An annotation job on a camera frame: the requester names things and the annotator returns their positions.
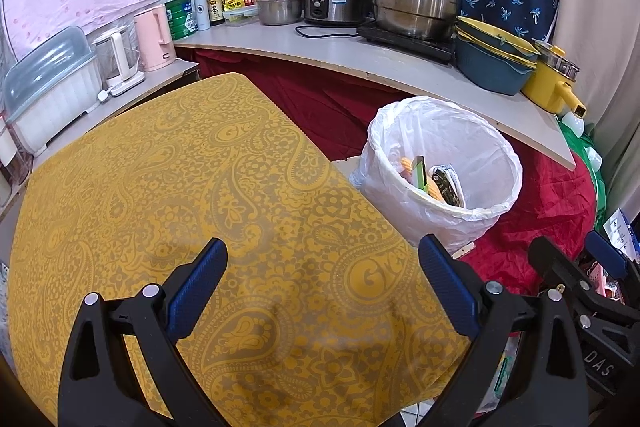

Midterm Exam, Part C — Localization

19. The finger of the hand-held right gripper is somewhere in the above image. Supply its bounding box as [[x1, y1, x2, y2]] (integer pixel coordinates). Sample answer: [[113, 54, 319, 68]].
[[528, 236, 618, 325], [586, 231, 640, 303]]

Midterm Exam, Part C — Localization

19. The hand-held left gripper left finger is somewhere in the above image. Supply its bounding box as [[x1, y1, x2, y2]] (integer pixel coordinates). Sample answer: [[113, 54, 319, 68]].
[[57, 237, 229, 427]]

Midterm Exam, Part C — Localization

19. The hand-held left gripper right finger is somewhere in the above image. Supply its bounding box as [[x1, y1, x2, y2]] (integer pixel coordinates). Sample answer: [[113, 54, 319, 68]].
[[417, 234, 591, 427]]

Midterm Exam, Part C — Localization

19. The waste bin with white bag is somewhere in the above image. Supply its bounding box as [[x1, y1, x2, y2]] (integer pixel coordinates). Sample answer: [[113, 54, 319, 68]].
[[350, 97, 523, 258]]

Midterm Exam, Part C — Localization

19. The light green drink carton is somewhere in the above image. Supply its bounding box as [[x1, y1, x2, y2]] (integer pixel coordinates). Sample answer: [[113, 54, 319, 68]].
[[412, 155, 431, 195]]

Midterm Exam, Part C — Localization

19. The orange foam fruit net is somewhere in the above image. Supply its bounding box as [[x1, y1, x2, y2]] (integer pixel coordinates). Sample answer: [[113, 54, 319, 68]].
[[397, 158, 446, 204]]

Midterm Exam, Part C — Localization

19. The blue white cardboard box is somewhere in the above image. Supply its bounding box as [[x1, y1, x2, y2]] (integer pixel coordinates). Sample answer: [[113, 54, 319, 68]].
[[602, 207, 640, 263]]

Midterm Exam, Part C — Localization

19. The red cloth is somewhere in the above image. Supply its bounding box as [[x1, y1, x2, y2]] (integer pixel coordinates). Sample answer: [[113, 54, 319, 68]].
[[457, 137, 598, 298]]

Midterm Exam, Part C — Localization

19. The green cloth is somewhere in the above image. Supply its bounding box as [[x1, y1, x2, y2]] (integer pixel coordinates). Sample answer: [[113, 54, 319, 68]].
[[557, 122, 608, 228]]

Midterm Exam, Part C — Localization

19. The yellow patterned tablecloth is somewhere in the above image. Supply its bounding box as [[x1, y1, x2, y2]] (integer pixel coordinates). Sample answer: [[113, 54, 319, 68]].
[[7, 74, 473, 427]]

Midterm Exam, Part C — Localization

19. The yellow electric pot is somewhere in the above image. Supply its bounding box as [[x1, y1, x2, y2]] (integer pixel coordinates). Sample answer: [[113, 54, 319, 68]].
[[520, 39, 588, 118]]

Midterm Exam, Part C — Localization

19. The blue yellow-rimmed bowl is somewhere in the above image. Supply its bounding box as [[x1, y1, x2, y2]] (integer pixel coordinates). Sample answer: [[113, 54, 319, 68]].
[[457, 17, 540, 58], [455, 29, 540, 68], [455, 39, 537, 96]]

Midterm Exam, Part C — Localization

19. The dark red curtain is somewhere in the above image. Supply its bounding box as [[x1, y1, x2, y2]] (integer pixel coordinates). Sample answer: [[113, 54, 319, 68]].
[[175, 47, 501, 168]]

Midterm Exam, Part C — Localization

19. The white dish box grey lid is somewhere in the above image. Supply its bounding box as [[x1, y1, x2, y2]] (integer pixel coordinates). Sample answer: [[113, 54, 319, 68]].
[[2, 26, 101, 152]]

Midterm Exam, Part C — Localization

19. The white glass electric kettle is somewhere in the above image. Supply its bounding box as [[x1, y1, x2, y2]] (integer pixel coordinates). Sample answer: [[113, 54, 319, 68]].
[[92, 26, 146, 98]]

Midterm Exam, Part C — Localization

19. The beige curtain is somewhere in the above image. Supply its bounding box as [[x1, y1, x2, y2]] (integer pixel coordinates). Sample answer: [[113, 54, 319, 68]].
[[510, 0, 640, 208]]

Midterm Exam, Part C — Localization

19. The pink electric kettle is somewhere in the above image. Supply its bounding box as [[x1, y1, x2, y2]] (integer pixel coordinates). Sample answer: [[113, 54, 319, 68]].
[[134, 4, 177, 72]]

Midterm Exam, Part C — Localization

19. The grey counter board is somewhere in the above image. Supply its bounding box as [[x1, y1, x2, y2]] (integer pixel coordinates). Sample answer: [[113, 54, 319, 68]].
[[172, 24, 578, 170]]

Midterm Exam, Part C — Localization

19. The black induction cooker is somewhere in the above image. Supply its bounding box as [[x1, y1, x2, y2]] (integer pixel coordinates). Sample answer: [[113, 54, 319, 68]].
[[356, 23, 458, 58]]

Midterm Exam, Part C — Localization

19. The green tin can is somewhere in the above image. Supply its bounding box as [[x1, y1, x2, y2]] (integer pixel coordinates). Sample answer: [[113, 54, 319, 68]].
[[165, 0, 198, 42]]

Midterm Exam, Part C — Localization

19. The clear food container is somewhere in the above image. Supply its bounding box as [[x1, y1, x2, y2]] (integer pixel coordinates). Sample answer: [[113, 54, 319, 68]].
[[223, 8, 261, 28]]

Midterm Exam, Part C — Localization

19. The white thermos bottle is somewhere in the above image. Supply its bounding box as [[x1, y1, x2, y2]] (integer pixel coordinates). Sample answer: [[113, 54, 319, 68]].
[[192, 0, 212, 32]]

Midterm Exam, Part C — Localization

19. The small lidded steel pot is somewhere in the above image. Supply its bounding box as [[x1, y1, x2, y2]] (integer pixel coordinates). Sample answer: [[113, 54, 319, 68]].
[[256, 0, 305, 26]]

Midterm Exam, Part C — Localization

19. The black power cable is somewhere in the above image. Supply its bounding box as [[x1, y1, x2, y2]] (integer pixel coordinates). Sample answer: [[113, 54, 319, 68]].
[[295, 24, 361, 40]]

